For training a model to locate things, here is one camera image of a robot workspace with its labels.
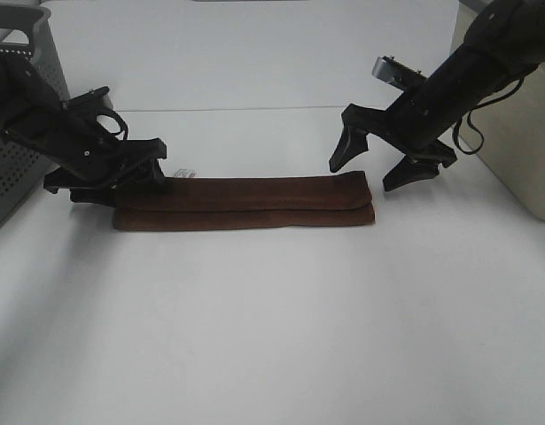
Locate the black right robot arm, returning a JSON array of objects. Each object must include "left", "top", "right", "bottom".
[{"left": 329, "top": 1, "right": 545, "bottom": 191}]

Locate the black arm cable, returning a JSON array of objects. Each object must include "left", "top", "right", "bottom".
[
  {"left": 92, "top": 110, "right": 129, "bottom": 143},
  {"left": 451, "top": 73, "right": 528, "bottom": 156}
]

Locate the beige storage box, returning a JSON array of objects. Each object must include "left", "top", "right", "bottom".
[{"left": 448, "top": 57, "right": 545, "bottom": 222}]

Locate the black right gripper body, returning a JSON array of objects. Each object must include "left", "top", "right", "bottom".
[{"left": 341, "top": 83, "right": 456, "bottom": 167}]

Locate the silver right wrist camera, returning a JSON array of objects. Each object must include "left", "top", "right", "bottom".
[{"left": 371, "top": 56, "right": 427, "bottom": 91}]

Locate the brown towel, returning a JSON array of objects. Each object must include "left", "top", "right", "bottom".
[{"left": 113, "top": 171, "right": 375, "bottom": 232}]

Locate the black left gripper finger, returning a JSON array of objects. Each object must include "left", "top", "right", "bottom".
[
  {"left": 70, "top": 188, "right": 116, "bottom": 207},
  {"left": 136, "top": 158, "right": 167, "bottom": 193}
]

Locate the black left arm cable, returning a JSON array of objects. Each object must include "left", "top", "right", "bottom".
[{"left": 92, "top": 110, "right": 129, "bottom": 143}]

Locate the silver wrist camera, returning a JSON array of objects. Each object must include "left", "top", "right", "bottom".
[
  {"left": 371, "top": 56, "right": 427, "bottom": 91},
  {"left": 62, "top": 86, "right": 113, "bottom": 116}
]

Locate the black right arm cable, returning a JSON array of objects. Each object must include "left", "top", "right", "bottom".
[{"left": 451, "top": 73, "right": 528, "bottom": 156}]

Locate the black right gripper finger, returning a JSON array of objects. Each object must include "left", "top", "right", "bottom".
[
  {"left": 383, "top": 157, "right": 439, "bottom": 192},
  {"left": 329, "top": 121, "right": 369, "bottom": 173}
]

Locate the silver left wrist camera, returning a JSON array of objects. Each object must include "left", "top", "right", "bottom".
[{"left": 62, "top": 86, "right": 113, "bottom": 116}]

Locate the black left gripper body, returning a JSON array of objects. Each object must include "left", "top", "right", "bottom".
[{"left": 43, "top": 104, "right": 166, "bottom": 193}]

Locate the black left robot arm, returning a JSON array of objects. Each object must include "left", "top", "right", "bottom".
[{"left": 0, "top": 53, "right": 167, "bottom": 206}]

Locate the grey perforated plastic basket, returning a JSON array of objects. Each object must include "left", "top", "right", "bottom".
[{"left": 0, "top": 2, "right": 70, "bottom": 227}]

